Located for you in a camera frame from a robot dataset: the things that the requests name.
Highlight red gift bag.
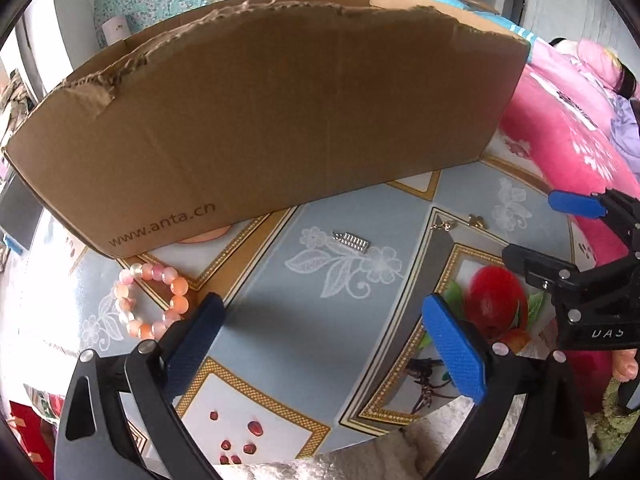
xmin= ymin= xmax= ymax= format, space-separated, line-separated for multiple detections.
xmin=10 ymin=400 xmax=56 ymax=467

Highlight white paper roll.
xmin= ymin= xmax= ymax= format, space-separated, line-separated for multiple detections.
xmin=97 ymin=16 xmax=133 ymax=49

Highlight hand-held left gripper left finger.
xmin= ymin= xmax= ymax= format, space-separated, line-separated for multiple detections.
xmin=54 ymin=291 xmax=226 ymax=480

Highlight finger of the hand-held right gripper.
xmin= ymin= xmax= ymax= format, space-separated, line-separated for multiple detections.
xmin=547 ymin=189 xmax=640 ymax=256
xmin=501 ymin=242 xmax=581 ymax=293

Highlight silver abacus charm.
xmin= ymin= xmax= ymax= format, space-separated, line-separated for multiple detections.
xmin=332 ymin=230 xmax=371 ymax=254

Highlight person's right hand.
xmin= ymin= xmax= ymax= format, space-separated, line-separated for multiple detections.
xmin=612 ymin=347 xmax=640 ymax=383

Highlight purple cloth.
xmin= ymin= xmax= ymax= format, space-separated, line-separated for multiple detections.
xmin=610 ymin=95 xmax=640 ymax=171

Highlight brown cardboard box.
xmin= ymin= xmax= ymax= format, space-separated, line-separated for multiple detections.
xmin=2 ymin=0 xmax=532 ymax=260

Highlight pink bead bracelet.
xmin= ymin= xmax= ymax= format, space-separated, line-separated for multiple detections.
xmin=114 ymin=261 xmax=191 ymax=339

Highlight white fluffy cloth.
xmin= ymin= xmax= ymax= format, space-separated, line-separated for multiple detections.
xmin=235 ymin=400 xmax=481 ymax=480

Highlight pink floral blanket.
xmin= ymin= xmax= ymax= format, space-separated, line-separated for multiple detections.
xmin=500 ymin=35 xmax=640 ymax=411

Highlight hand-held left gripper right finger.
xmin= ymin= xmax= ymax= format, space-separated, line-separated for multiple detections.
xmin=422 ymin=294 xmax=591 ymax=480

